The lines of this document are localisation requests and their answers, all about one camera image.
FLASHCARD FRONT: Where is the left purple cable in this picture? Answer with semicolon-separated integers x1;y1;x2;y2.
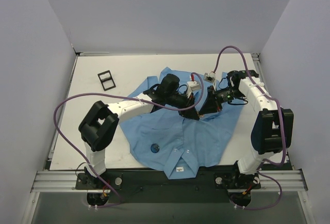
53;72;204;208

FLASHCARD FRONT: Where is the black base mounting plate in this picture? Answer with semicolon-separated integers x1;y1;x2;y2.
75;166;260;206

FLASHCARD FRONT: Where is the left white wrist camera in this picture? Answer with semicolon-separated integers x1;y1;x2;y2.
186;74;201;97

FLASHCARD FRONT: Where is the round blue badge pin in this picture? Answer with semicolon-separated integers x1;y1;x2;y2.
151;143;160;153

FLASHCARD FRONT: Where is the left black rectangular frame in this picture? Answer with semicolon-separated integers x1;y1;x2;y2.
97;70;116;91

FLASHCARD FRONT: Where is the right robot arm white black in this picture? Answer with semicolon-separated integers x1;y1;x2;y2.
199;70;294;188

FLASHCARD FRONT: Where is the black rectangular frame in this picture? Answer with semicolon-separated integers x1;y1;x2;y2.
97;70;116;91
249;70;259;78

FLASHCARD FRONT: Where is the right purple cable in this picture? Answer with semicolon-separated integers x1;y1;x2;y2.
211;45;288;211

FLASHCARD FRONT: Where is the right black rectangular frame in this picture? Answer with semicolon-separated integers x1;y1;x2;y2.
249;70;259;78

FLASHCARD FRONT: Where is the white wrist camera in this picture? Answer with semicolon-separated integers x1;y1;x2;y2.
204;71;216;84
186;74;201;97

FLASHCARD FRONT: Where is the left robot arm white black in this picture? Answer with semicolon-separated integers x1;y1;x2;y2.
78;73;202;189

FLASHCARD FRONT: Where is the aluminium front rail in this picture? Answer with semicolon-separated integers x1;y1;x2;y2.
32;170;308;193

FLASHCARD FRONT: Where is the purple cable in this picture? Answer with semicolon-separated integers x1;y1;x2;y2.
53;72;204;208
211;45;288;211

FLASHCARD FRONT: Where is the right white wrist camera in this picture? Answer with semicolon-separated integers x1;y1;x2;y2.
204;71;216;84

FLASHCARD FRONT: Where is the blue button-up shirt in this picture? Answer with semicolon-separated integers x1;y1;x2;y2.
120;66;245;181

